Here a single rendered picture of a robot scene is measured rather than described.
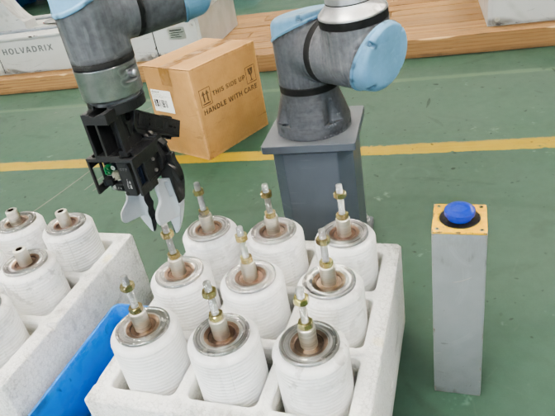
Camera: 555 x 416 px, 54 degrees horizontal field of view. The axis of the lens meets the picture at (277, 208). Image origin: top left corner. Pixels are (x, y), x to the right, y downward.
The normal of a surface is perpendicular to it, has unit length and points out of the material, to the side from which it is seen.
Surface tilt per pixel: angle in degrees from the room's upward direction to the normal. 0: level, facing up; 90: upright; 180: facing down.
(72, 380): 88
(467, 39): 90
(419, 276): 0
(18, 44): 90
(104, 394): 0
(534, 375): 0
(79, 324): 90
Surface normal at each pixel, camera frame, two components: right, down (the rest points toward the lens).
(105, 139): 0.93, 0.04
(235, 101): 0.76, 0.22
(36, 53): -0.22, 0.54
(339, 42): -0.50, 0.58
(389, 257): -0.16, -0.84
